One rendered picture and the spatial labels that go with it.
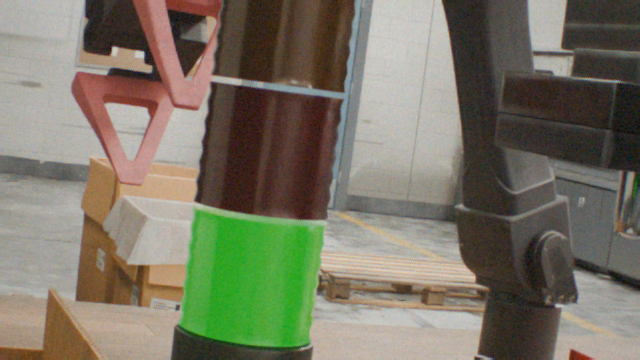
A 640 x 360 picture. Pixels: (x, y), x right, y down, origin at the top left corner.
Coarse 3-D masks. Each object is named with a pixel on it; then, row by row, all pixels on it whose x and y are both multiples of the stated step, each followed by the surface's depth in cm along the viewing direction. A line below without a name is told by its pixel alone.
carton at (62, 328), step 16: (48, 288) 82; (48, 304) 82; (64, 304) 78; (48, 320) 81; (64, 320) 76; (48, 336) 81; (64, 336) 75; (80, 336) 71; (0, 352) 81; (16, 352) 82; (32, 352) 82; (48, 352) 80; (64, 352) 75; (80, 352) 70; (96, 352) 67
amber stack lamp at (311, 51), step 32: (224, 0) 36; (256, 0) 35; (288, 0) 34; (320, 0) 35; (352, 0) 36; (224, 32) 35; (256, 32) 35; (288, 32) 34; (320, 32) 35; (352, 32) 36; (224, 64) 35; (256, 64) 35; (288, 64) 35; (320, 64) 35
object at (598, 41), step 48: (576, 0) 62; (624, 0) 58; (576, 48) 62; (624, 48) 58; (528, 96) 59; (576, 96) 55; (624, 96) 52; (528, 144) 58; (576, 144) 54; (624, 144) 52; (624, 192) 54
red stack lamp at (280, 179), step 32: (224, 96) 35; (256, 96) 35; (288, 96) 35; (320, 96) 35; (224, 128) 35; (256, 128) 35; (288, 128) 35; (320, 128) 35; (224, 160) 35; (256, 160) 35; (288, 160) 35; (320, 160) 35; (224, 192) 35; (256, 192) 35; (288, 192) 35; (320, 192) 36
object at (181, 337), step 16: (176, 336) 36; (192, 336) 36; (176, 352) 36; (192, 352) 35; (208, 352) 35; (224, 352) 35; (240, 352) 35; (256, 352) 35; (272, 352) 35; (288, 352) 35; (304, 352) 36
